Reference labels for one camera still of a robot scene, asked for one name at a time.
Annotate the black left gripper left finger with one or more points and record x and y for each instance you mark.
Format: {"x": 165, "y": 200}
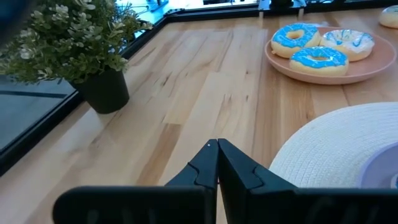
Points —
{"x": 140, "y": 205}

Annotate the lilac plate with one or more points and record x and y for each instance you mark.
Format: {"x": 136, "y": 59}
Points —
{"x": 382, "y": 168}

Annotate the pale sprinkled donut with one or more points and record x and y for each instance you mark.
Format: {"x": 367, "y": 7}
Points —
{"x": 390, "y": 18}

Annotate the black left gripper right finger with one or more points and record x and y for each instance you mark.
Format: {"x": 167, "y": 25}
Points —
{"x": 280, "y": 205}

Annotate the white donut blue drizzle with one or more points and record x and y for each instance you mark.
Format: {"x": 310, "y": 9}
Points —
{"x": 357, "y": 51}

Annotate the pink plate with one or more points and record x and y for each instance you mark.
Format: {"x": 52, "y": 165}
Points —
{"x": 367, "y": 70}

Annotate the white woven round placemat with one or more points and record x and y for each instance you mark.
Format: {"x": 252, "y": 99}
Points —
{"x": 326, "y": 146}

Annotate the green potted plant black pot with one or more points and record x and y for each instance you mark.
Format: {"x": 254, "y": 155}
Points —
{"x": 62, "y": 40}

